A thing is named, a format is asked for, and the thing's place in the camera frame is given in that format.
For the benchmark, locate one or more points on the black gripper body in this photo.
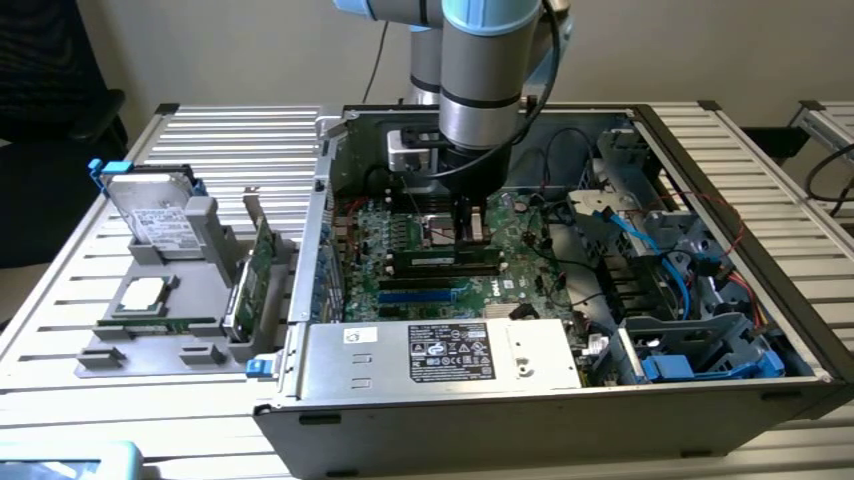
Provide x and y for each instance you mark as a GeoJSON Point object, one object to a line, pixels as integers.
{"type": "Point", "coordinates": [482, 170]}

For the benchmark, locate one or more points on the green RAM stick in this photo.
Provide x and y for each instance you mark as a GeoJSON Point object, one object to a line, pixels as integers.
{"type": "Point", "coordinates": [156, 326]}
{"type": "Point", "coordinates": [427, 259]}

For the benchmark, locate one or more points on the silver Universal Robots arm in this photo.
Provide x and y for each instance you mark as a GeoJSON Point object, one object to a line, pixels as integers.
{"type": "Point", "coordinates": [480, 75]}

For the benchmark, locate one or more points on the black RAM slot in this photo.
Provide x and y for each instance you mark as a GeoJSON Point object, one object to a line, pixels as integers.
{"type": "Point", "coordinates": [440, 272]}
{"type": "Point", "coordinates": [416, 284]}

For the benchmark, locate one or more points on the CPU socket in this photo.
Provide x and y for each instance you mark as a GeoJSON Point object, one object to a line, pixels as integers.
{"type": "Point", "coordinates": [435, 231]}

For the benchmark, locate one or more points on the green Dell motherboard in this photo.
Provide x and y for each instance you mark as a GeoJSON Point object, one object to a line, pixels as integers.
{"type": "Point", "coordinates": [527, 295]}

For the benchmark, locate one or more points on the blue expansion slot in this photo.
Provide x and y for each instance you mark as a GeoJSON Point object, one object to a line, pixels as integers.
{"type": "Point", "coordinates": [420, 296]}

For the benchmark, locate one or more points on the grey metal disk bay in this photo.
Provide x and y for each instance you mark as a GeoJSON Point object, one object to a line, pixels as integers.
{"type": "Point", "coordinates": [627, 200]}

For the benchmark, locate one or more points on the silver power supply unit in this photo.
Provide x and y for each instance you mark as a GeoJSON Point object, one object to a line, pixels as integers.
{"type": "Point", "coordinates": [434, 357]}

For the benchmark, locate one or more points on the green graphics card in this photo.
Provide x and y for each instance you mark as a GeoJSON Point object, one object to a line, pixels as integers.
{"type": "Point", "coordinates": [256, 270]}

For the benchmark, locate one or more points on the open grey PC case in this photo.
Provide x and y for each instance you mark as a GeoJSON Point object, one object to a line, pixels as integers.
{"type": "Point", "coordinates": [534, 425]}

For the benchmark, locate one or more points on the blue plastic case latch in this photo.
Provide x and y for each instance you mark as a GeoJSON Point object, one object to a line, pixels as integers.
{"type": "Point", "coordinates": [259, 367]}

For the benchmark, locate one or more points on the grey parts rack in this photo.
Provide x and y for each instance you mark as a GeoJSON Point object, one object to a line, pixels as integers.
{"type": "Point", "coordinates": [200, 300]}

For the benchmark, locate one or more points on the silver hard disk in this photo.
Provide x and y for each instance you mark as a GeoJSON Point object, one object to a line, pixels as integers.
{"type": "Point", "coordinates": [156, 215]}

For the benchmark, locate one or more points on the silver CPU chip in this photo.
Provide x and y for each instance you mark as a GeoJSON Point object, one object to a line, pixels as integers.
{"type": "Point", "coordinates": [143, 297]}

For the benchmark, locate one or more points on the metal slat side table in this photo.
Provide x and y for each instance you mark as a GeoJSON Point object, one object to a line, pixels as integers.
{"type": "Point", "coordinates": [823, 125]}

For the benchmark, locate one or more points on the blue disk caddy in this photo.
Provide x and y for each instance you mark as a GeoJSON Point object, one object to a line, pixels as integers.
{"type": "Point", "coordinates": [107, 167]}

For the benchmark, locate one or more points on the black office chair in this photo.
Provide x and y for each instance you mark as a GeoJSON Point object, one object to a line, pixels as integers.
{"type": "Point", "coordinates": [47, 150]}

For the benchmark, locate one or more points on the teal plastic object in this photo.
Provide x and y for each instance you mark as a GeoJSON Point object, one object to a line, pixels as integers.
{"type": "Point", "coordinates": [67, 462]}

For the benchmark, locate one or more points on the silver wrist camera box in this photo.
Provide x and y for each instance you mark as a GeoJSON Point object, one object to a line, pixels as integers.
{"type": "Point", "coordinates": [410, 150]}

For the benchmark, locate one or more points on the blue drive bay bracket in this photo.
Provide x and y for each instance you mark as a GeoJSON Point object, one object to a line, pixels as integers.
{"type": "Point", "coordinates": [674, 367]}

